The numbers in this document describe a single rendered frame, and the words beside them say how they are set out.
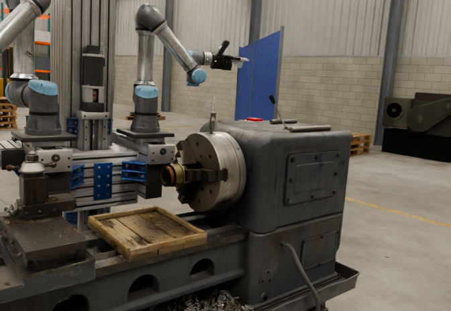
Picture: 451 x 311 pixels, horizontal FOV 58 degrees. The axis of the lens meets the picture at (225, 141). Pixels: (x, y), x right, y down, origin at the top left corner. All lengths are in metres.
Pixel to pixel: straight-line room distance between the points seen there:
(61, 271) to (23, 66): 1.08
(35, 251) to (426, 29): 11.20
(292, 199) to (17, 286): 1.04
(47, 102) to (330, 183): 1.28
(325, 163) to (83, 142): 1.15
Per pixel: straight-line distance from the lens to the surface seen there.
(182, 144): 1.60
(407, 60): 11.79
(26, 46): 2.02
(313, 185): 1.77
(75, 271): 1.23
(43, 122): 1.89
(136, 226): 1.57
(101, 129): 2.10
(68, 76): 2.11
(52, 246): 1.22
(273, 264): 1.74
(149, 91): 2.06
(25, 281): 1.19
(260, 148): 1.53
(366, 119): 12.15
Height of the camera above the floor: 1.44
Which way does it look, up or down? 8 degrees down
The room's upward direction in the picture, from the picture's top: 4 degrees clockwise
